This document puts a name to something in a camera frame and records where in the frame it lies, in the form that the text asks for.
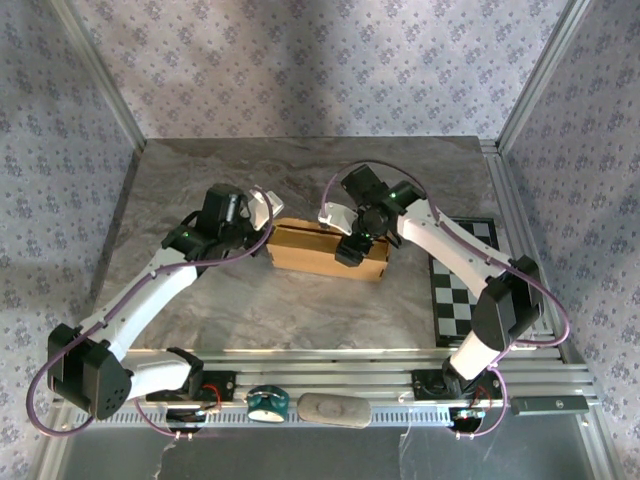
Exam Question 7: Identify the grey oval stone pad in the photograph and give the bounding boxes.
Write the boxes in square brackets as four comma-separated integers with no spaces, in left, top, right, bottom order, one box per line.
[297,392,373,430]

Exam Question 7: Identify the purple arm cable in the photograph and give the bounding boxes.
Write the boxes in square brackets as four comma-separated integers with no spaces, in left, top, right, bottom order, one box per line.
[322,159,572,442]
[27,192,275,442]

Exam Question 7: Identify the aluminium extrusion base rails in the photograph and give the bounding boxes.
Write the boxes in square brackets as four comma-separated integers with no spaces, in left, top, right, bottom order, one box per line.
[54,348,599,407]

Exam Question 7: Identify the brown cardboard box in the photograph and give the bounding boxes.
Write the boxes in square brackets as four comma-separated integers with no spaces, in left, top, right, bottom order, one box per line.
[266,216,390,284]

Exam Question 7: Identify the aluminium side rail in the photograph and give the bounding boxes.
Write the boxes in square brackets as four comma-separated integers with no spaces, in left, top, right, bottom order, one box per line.
[479,139,571,364]

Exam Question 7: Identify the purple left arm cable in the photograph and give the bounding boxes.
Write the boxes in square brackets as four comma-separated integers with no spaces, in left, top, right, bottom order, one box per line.
[27,192,275,442]

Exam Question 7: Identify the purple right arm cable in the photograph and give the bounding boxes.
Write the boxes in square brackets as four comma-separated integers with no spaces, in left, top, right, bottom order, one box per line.
[322,159,572,442]

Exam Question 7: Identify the black rectangular device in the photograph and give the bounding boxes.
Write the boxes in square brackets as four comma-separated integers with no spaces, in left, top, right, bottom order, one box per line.
[510,395,590,416]

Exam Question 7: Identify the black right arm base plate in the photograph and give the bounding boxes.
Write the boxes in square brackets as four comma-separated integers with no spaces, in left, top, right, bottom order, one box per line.
[412,368,504,401]

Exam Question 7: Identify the aluminium frame post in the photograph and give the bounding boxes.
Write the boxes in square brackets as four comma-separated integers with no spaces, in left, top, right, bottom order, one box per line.
[49,0,149,151]
[497,0,604,151]

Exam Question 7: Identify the teal tape dispenser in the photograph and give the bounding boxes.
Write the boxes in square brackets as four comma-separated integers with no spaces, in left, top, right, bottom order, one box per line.
[245,384,290,424]

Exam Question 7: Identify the black white checkerboard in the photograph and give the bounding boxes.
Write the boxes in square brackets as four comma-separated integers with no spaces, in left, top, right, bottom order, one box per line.
[427,216,541,350]

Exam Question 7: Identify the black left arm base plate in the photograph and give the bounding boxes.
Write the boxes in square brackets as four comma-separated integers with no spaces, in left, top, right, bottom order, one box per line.
[144,370,237,405]

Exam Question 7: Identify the grey slotted cable duct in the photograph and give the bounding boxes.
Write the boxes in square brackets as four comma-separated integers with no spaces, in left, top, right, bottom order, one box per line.
[72,405,501,431]

